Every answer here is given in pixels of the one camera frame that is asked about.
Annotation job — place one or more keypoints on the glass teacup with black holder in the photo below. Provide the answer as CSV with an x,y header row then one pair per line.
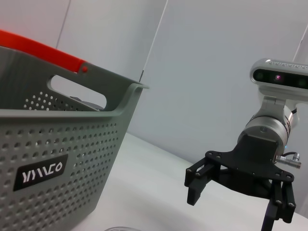
x,y
122,229

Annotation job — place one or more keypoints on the grey perforated storage bin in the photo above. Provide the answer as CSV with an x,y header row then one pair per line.
x,y
72,144

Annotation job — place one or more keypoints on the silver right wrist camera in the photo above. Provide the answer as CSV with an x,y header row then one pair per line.
x,y
276,77

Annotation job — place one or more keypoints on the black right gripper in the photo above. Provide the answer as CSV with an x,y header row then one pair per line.
x,y
252,158

